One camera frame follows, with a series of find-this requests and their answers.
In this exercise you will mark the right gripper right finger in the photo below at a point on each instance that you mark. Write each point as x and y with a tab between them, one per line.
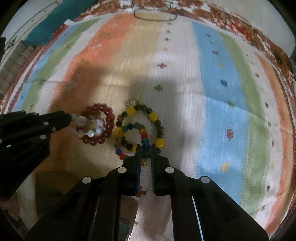
200	209

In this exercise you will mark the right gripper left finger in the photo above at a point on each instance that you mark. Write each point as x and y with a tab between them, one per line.
95	209

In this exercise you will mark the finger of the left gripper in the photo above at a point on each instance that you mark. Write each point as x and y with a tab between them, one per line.
8	116
31	127

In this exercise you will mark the striped grey pillow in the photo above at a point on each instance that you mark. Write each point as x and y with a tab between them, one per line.
14	63

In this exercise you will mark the silver metal tin box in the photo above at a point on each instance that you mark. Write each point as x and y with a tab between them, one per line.
51	186

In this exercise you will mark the striped colourful mat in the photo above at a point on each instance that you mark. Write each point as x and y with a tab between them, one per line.
249	154

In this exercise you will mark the teal blanket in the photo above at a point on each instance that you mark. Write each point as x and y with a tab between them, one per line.
44	31

